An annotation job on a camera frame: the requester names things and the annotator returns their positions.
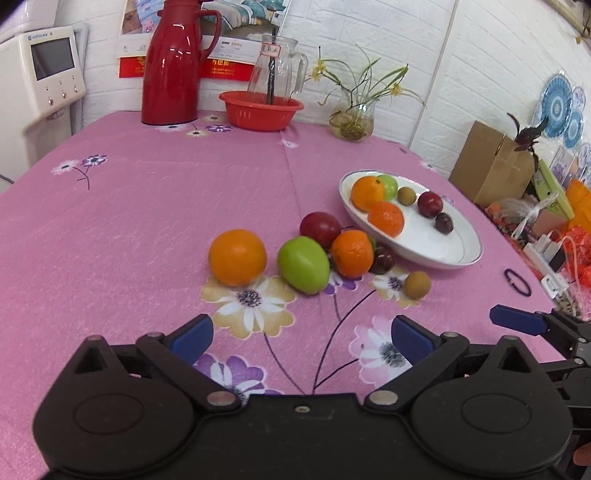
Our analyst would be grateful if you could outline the black stirring stick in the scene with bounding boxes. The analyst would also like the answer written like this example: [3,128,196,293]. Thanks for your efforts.
[266,27,278,106]

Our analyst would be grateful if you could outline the white plate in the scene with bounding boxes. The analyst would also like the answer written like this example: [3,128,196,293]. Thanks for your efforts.
[339,170,484,270]

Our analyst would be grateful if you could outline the green box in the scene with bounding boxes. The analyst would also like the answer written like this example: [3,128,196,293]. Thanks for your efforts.
[533,159,575,219]

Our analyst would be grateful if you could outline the red bag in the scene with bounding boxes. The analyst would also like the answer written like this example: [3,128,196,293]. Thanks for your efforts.
[566,224,591,259]

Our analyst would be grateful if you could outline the white power strip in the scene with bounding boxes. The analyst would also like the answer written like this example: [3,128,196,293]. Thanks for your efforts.
[524,240,555,278]

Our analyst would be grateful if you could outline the smooth orange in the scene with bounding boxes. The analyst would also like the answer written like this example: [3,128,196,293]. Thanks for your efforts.
[209,229,268,287]
[350,176,386,212]

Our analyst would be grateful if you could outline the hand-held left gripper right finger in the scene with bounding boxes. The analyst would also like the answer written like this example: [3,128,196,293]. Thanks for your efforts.
[365,315,541,412]

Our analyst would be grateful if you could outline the glass pitcher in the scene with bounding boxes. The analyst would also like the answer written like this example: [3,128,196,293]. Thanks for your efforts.
[247,34,309,103]

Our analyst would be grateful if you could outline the red plastic basin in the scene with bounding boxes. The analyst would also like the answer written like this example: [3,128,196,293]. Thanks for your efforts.
[219,90,305,132]

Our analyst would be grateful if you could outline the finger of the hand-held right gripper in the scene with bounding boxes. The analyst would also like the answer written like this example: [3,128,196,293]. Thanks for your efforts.
[490,305,591,358]
[536,356,591,384]

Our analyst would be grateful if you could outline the dark purple plant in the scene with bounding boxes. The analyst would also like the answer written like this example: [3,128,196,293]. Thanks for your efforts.
[507,112,550,158]

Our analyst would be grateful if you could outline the pink box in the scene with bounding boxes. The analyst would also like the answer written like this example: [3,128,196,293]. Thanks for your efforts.
[531,212,570,238]

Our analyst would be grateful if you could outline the white appliance with screen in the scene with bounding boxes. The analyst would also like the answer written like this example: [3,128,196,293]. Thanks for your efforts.
[0,25,88,185]

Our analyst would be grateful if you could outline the glass vase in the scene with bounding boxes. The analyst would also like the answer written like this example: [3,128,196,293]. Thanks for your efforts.
[329,102,375,142]

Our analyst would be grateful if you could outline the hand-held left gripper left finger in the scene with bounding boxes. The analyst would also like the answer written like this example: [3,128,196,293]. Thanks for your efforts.
[64,314,242,413]

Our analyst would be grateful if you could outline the yellow flower plant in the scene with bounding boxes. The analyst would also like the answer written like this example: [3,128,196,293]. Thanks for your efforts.
[305,44,428,109]

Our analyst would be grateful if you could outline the white water purifier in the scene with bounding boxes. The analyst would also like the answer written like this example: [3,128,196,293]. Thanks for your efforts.
[0,0,63,44]

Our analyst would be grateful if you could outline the orange bag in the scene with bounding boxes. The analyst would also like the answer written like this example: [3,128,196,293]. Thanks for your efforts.
[564,179,591,232]

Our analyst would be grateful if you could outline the pink floral tablecloth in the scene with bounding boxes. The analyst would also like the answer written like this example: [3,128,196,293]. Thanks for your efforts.
[0,110,572,480]

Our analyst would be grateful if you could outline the cardboard box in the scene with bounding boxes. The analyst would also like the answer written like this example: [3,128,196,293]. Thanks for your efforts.
[449,121,539,208]

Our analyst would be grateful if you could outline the red checkered cloth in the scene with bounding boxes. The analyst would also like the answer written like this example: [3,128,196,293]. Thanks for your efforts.
[482,203,591,319]

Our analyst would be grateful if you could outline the black hair tie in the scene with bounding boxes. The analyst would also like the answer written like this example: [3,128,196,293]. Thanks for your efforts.
[504,269,533,296]

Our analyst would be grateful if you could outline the large blue round wall ornament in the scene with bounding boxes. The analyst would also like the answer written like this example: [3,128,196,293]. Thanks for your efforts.
[538,74,573,139]

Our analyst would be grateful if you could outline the white square device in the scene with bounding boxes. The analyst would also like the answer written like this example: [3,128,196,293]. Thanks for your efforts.
[541,273,568,298]

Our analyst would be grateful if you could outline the green apple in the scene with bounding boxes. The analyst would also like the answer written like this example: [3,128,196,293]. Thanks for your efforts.
[376,174,399,201]
[277,236,330,295]

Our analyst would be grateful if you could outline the red plum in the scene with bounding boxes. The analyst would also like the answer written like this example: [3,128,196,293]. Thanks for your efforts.
[300,211,342,251]
[417,191,444,219]

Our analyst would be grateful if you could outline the clear plastic bag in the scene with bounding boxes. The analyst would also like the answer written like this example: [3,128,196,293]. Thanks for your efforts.
[496,196,546,241]

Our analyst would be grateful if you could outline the tangerine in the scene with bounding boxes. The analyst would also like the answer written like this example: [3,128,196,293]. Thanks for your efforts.
[368,201,405,238]
[331,230,375,278]

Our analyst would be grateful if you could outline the wall poster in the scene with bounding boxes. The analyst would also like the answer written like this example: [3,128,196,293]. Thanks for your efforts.
[119,0,294,80]

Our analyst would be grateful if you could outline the red thermos jug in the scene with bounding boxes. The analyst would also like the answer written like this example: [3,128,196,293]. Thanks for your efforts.
[141,0,223,126]

